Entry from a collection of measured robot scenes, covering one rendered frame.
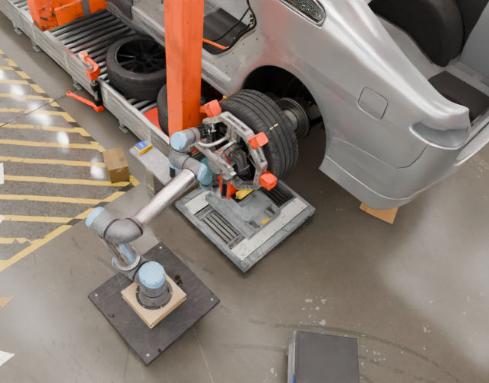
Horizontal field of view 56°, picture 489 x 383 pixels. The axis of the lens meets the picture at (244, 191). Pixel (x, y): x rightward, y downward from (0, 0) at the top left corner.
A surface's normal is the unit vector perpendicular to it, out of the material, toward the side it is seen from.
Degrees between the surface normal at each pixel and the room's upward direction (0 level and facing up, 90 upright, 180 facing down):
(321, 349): 0
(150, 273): 5
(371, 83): 81
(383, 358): 0
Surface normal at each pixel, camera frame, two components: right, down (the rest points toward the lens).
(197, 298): 0.11, -0.60
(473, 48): -0.71, 0.51
